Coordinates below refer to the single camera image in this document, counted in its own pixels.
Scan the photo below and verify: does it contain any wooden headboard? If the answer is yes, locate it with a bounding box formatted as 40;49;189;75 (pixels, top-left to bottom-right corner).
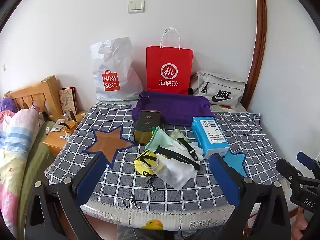
4;75;63;122

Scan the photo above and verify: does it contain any dark tea tin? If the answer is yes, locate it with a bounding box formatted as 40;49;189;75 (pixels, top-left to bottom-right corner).
133;110;162;145

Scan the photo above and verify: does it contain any green bed sheet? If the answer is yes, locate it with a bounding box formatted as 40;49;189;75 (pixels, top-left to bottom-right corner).
17;120;58;230

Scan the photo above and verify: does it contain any purple towel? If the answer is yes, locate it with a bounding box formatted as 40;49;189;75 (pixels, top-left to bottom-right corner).
132;91;216;127

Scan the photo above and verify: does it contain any wooden nightstand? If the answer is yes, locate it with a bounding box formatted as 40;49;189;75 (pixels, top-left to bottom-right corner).
42;110;88;158

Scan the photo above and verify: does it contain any white glove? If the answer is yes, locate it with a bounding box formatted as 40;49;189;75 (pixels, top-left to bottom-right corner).
186;142;206;159

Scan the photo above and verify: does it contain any brown wooden door frame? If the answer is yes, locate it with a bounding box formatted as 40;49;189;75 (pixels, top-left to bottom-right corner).
241;0;267;110

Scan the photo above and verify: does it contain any yellow pouch with black straps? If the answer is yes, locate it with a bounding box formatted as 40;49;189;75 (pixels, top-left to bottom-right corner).
134;150;160;190

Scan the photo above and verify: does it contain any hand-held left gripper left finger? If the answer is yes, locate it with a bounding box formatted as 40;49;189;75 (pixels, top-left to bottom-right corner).
24;152;108;240

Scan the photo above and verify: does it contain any blue tissue pack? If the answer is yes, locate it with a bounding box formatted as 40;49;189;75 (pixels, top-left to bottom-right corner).
191;116;230;159

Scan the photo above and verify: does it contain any purple plush toy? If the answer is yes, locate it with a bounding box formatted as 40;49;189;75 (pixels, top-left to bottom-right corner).
0;97;17;112

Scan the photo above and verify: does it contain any white plastic shopping bag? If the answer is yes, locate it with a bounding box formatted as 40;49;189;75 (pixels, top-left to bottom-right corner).
90;37;144;102

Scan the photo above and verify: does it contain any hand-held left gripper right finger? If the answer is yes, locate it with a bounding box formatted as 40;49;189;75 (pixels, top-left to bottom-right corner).
209;153;292;240

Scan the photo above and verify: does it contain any patterned book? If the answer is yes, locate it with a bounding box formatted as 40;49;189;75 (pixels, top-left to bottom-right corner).
59;87;78;117

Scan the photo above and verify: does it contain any red paper bag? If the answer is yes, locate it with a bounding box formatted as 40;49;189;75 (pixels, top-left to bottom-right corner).
146;27;194;95

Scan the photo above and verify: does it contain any black watch strap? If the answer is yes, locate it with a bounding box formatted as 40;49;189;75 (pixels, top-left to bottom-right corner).
179;138;200;161
154;146;202;171

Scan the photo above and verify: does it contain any white light switch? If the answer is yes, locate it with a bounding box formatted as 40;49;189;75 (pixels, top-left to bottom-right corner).
128;0;145;13

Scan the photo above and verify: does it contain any mint green plastic pouch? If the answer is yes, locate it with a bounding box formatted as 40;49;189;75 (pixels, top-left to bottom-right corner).
145;127;185;155

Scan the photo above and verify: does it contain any grey sling bag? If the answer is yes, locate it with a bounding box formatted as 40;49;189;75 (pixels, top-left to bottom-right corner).
189;70;246;107

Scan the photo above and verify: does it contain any colourful quilt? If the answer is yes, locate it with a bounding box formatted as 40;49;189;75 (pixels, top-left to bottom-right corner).
0;105;45;238

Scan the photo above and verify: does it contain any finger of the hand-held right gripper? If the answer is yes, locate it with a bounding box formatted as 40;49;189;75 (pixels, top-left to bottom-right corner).
276;158;304;188
297;152;320;173

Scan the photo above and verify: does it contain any person's right hand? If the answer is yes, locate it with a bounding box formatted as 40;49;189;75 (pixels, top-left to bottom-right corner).
291;207;307;240

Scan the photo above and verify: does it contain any clear plastic pouch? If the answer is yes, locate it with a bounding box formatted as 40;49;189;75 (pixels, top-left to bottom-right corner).
155;153;198;190

